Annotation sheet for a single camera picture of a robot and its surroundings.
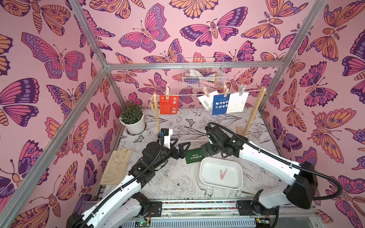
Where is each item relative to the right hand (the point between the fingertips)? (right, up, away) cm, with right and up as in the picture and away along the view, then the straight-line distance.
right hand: (209, 145), depth 80 cm
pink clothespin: (+8, -19, +5) cm, 21 cm away
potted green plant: (-49, +17, +14) cm, 54 cm away
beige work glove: (-57, -15, +8) cm, 59 cm away
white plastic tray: (+9, -18, +5) cm, 20 cm away
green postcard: (-7, -9, +13) cm, 18 cm away
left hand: (-14, +4, -10) cm, 17 cm away
